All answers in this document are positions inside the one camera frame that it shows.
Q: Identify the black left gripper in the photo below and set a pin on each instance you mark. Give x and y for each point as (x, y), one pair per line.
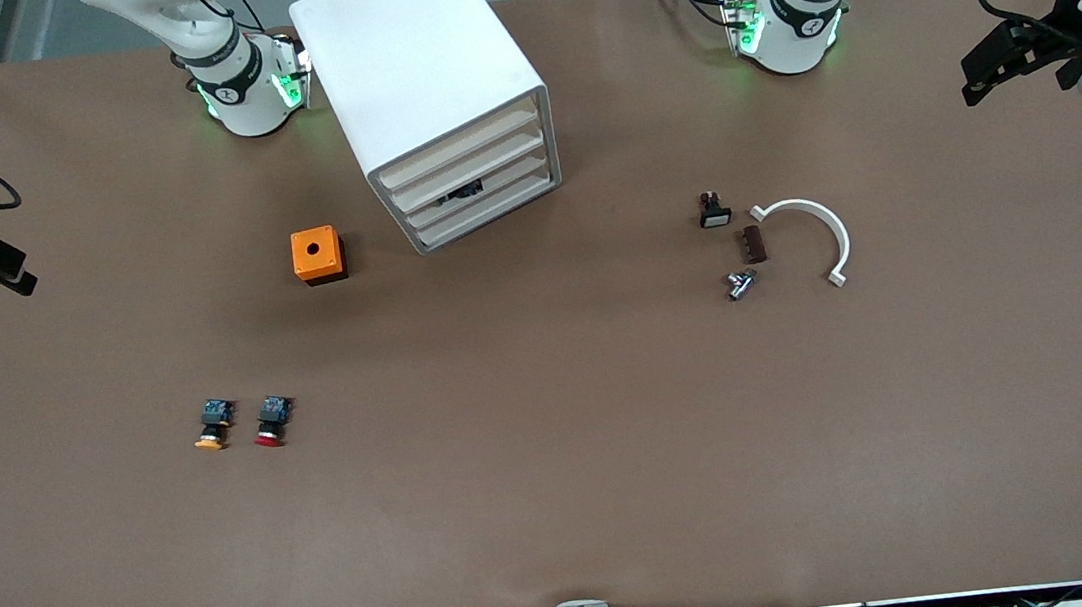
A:
(1068, 34)

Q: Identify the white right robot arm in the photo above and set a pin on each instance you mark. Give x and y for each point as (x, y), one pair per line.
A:
(241, 84)

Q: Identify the yellow mushroom push button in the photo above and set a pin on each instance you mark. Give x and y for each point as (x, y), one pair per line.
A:
(212, 426)

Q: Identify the black rectangular white push button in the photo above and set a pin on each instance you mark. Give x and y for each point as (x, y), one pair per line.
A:
(713, 210)

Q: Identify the red mushroom push button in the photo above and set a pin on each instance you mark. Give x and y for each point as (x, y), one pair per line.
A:
(272, 422)

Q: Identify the orange button box with hole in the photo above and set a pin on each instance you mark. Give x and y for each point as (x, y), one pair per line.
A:
(318, 255)

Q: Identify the base connector block green light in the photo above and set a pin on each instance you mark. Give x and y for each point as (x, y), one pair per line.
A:
(291, 73)
(743, 21)

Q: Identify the brown terminal block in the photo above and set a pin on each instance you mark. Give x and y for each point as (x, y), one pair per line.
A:
(753, 244)

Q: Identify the small silver metal connector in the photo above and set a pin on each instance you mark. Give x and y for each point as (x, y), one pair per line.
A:
(740, 284)

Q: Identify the white curved plastic bracket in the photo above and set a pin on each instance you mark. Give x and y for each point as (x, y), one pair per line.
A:
(835, 227)

